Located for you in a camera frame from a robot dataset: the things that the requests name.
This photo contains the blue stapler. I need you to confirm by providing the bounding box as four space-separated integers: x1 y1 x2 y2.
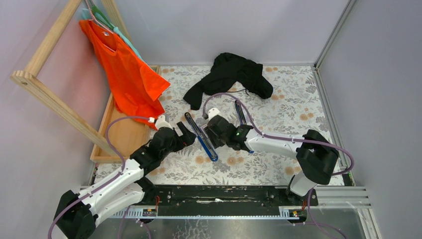
184 112 218 162
233 100 253 153

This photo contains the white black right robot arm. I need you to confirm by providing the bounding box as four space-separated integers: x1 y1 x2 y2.
205 115 339 205

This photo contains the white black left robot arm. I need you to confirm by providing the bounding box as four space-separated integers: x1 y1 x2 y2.
48 122 196 239

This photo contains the wooden tray base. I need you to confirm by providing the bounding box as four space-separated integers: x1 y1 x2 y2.
90 65 162 164

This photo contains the orange t-shirt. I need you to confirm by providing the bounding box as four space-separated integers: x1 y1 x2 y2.
79 20 170 121

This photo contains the black crumpled garment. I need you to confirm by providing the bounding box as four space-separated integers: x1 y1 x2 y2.
183 52 273 110

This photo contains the floral tablecloth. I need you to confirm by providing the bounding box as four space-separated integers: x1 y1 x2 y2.
147 66 331 186

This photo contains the pink clothes hanger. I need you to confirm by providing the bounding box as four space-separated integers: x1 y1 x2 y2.
85 0 118 56

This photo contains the teal hanging garment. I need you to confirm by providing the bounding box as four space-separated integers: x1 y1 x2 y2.
82 5 144 61

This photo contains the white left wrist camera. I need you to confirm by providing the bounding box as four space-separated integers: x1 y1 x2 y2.
154 115 172 130

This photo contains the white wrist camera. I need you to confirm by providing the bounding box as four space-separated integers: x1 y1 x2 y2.
205 108 220 120
154 115 172 130

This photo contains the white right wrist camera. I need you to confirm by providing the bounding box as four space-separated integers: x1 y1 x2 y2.
205 108 220 120

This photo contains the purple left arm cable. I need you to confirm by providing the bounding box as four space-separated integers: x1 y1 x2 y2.
47 116 156 239

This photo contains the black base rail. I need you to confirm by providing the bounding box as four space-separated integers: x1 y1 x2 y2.
123 184 319 218

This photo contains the wooden clothes rack frame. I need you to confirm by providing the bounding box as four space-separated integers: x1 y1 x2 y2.
9 0 132 158

